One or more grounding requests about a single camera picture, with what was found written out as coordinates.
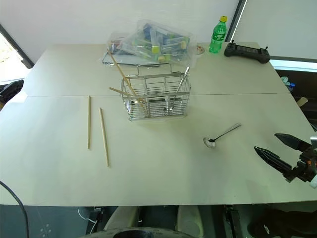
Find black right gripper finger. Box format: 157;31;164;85
254;146;294;178
274;133;312;152

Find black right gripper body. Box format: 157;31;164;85
284;143;317;183

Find silver metal spoon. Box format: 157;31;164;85
162;66;190;115
203;123;242;148

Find black handheld remote controller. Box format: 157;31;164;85
224;40;271;64

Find green plastic soda bottle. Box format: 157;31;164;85
209;15;228;54

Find light wooden chopstick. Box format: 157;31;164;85
87;95;91;150
106;48;147;115
99;107;110;168
109;87;145;103

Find clear plastic bag of items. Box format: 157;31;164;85
99;19;198;68

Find black object at table edge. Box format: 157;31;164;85
0;79;25;111

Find silver wire cutlery basket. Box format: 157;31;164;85
120;63;192;121

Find white cable under table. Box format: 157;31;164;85
77;205;98;235

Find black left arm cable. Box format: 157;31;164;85
0;180;30;238

